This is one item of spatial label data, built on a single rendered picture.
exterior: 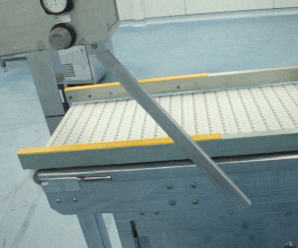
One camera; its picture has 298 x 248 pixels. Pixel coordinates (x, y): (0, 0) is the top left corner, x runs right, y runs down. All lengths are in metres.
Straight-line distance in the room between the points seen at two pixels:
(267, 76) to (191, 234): 0.38
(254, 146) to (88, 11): 0.31
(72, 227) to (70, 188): 1.15
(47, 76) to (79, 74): 2.49
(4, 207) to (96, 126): 1.43
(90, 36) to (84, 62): 2.81
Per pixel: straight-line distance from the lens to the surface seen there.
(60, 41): 0.42
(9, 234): 1.87
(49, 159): 0.58
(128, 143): 0.54
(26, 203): 2.02
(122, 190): 0.59
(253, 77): 0.78
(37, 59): 0.83
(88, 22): 0.44
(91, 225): 1.09
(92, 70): 3.25
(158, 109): 0.45
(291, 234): 0.76
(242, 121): 0.64
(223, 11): 5.68
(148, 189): 0.58
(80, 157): 0.56
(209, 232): 0.73
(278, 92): 0.76
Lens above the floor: 1.16
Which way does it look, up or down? 28 degrees down
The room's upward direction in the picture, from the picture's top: 9 degrees counter-clockwise
